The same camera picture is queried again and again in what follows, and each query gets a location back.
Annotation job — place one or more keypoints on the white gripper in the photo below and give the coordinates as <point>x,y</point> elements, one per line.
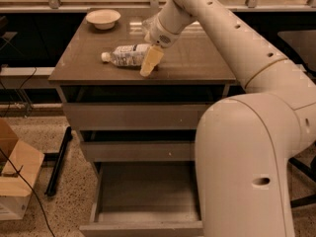
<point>160,34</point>

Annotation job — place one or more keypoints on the blue label plastic bottle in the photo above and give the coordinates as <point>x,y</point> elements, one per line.
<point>126,55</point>

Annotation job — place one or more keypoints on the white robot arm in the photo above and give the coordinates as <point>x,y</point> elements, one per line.
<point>243,143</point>

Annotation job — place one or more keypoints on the clear crushed plastic bottle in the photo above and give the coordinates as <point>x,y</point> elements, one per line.
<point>149,26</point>

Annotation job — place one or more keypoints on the top grey drawer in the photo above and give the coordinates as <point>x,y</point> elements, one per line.
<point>138,107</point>

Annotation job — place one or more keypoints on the grey drawer cabinet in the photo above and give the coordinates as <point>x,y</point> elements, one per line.
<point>192,60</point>

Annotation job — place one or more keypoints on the middle grey drawer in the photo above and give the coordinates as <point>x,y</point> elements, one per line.
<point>138,145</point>

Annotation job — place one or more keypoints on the bottom grey open drawer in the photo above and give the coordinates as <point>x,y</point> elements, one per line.
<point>145,199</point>

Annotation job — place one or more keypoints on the white paper bowl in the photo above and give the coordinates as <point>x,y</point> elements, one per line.
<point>104,19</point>

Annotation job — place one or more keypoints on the black table leg left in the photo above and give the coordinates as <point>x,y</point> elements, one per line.
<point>57,159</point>

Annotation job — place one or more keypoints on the cardboard box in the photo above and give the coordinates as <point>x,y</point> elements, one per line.
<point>21,168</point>

